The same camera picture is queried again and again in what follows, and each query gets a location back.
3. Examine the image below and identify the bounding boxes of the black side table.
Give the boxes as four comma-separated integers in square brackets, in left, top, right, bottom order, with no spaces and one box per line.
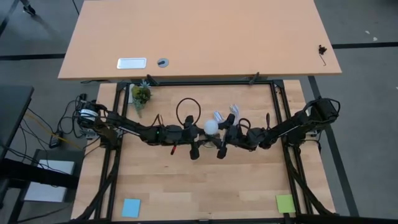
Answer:
[0,85,35,159]

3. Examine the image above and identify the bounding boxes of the white light bulb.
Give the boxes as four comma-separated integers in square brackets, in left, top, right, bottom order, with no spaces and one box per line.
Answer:
[203,119,220,136]

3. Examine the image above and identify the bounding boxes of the black aluminium table frame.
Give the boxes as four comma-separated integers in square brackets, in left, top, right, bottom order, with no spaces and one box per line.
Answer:
[70,79,343,224]

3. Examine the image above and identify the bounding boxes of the small black tool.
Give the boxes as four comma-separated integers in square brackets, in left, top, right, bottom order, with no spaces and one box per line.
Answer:
[317,44,328,67]

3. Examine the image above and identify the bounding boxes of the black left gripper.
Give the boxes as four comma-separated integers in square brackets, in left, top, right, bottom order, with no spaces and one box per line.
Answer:
[169,115,211,160]

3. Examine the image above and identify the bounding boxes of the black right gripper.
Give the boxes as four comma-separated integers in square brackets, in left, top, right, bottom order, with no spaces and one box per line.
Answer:
[216,114,249,159]

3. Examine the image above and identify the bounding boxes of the white box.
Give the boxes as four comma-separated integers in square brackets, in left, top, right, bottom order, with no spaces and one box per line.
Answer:
[24,159,76,203]

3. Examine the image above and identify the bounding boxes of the green sticky note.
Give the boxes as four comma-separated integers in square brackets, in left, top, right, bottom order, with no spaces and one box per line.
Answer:
[275,194,297,214]

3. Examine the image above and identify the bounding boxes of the small potted green plant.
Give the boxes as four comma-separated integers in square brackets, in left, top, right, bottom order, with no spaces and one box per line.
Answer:
[130,79,153,118]

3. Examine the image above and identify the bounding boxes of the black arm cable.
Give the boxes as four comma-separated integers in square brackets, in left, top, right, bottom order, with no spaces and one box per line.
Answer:
[238,117,252,131]
[175,97,202,127]

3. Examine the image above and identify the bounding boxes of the blue sticky note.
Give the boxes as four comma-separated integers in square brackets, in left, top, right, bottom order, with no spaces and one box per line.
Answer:
[121,198,142,218]

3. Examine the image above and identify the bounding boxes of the light wooden desk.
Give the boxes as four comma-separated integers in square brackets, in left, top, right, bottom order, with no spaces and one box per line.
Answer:
[57,0,343,81]

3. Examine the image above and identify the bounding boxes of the black chair caster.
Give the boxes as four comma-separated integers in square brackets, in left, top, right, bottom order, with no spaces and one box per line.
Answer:
[20,0,37,16]

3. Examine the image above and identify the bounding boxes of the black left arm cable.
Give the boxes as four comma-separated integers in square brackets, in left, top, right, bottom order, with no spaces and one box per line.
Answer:
[175,97,202,127]

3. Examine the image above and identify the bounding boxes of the black power adapter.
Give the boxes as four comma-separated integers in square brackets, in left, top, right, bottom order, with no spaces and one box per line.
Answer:
[49,130,64,149]

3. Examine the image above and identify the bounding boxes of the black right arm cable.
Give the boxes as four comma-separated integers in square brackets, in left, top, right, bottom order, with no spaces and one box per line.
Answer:
[238,117,252,131]

